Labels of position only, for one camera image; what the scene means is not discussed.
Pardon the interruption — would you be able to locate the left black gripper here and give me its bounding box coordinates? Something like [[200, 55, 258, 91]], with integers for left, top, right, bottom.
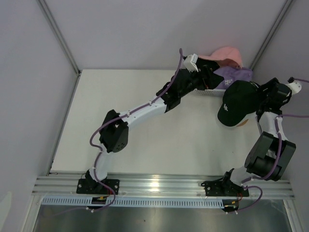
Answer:
[[179, 66, 224, 99]]

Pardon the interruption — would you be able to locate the pink baseball cap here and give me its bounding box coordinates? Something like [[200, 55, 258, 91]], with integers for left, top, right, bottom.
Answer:
[[198, 46, 243, 69]]

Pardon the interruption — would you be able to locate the dark green NY cap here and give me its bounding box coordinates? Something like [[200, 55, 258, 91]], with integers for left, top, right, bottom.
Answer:
[[217, 80, 260, 121]]

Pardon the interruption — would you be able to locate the white NY baseball cap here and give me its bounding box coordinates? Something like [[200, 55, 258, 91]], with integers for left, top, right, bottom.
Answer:
[[218, 113, 256, 128]]

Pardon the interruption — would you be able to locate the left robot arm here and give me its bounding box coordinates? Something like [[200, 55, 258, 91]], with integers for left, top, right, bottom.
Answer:
[[85, 61, 223, 194]]

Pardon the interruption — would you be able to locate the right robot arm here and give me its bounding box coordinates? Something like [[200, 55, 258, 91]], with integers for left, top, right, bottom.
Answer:
[[220, 78, 301, 195]]

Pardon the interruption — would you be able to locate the white plastic basket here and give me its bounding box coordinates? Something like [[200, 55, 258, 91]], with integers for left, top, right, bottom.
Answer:
[[194, 89, 225, 97]]

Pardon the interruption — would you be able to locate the purple LA baseball cap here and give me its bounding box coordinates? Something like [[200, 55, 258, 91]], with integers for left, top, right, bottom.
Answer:
[[214, 66, 253, 90]]

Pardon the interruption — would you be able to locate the wooden hat stand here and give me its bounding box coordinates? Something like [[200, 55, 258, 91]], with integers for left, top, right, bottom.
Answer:
[[236, 119, 248, 127]]

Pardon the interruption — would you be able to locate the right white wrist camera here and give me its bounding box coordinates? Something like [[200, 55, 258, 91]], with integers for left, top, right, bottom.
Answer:
[[286, 77, 302, 95]]

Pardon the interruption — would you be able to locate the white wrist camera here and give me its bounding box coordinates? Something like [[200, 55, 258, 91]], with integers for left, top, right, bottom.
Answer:
[[183, 54, 198, 72], [286, 77, 302, 95]]

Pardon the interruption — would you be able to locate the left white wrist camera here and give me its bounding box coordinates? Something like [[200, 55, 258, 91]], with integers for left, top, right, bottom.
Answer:
[[183, 54, 198, 72]]

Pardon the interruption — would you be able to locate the right aluminium corner post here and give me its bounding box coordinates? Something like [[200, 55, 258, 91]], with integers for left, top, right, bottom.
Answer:
[[250, 0, 295, 70]]

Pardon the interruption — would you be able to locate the aluminium corner post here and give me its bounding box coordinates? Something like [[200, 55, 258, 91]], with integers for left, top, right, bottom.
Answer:
[[250, 0, 295, 70], [36, 0, 81, 75]]

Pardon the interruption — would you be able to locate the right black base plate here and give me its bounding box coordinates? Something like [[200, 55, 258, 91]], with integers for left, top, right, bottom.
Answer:
[[201, 180, 249, 197]]

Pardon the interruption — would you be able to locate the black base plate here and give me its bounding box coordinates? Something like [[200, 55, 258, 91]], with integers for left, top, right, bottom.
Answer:
[[76, 178, 120, 195], [201, 180, 249, 197]]

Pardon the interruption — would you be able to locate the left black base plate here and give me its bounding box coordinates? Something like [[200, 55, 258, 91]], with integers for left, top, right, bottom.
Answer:
[[76, 178, 120, 195]]

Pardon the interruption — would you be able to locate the aluminium mounting rail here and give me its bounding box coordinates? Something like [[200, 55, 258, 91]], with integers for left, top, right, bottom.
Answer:
[[32, 173, 295, 200]]

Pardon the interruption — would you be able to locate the left aluminium corner post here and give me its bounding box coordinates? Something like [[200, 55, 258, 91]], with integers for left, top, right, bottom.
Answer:
[[36, 0, 81, 75]]

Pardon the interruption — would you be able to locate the white slotted cable duct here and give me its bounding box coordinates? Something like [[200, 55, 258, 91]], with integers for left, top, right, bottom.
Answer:
[[42, 196, 237, 209]]

